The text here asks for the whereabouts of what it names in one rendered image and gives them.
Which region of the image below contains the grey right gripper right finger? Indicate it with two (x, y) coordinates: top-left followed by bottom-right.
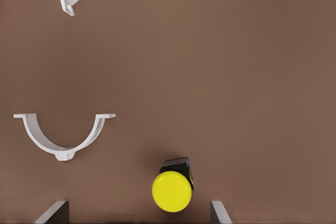
(209, 200), (233, 224)

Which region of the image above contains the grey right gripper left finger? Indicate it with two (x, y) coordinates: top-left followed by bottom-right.
(35, 200), (70, 224)

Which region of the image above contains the yellow button on black base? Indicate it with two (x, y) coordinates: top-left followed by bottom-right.
(151, 156), (195, 213)

